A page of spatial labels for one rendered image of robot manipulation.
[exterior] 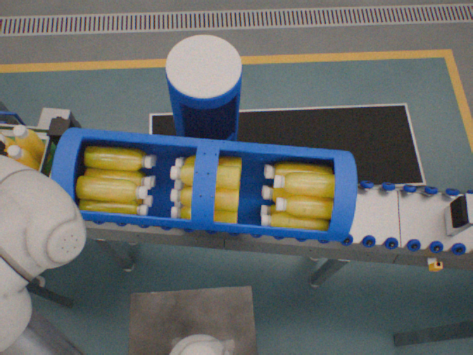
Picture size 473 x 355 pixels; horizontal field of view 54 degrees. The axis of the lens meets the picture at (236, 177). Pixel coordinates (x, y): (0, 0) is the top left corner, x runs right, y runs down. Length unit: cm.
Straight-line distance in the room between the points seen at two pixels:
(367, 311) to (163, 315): 138
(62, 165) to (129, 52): 182
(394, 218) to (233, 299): 64
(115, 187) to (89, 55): 184
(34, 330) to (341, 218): 85
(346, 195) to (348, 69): 186
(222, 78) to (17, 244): 112
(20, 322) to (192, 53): 120
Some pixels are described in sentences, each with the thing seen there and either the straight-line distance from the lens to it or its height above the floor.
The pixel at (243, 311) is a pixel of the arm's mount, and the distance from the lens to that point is 144.
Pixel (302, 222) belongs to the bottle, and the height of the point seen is 109.
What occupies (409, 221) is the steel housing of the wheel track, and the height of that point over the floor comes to 93.
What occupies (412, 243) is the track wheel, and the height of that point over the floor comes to 98.
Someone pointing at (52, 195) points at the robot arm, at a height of 175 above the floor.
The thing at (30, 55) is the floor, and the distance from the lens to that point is 328.
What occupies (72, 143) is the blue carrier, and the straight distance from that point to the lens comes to 142.
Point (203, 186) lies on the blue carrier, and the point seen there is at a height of 122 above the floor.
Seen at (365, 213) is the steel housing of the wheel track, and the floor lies 93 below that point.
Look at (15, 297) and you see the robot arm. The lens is 81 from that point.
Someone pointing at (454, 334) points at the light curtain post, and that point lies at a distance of 202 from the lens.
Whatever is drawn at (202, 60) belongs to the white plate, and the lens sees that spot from 175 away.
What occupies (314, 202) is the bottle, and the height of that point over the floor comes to 115.
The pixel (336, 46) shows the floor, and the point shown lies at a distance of 321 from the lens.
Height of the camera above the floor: 244
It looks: 67 degrees down
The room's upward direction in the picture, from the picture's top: 5 degrees clockwise
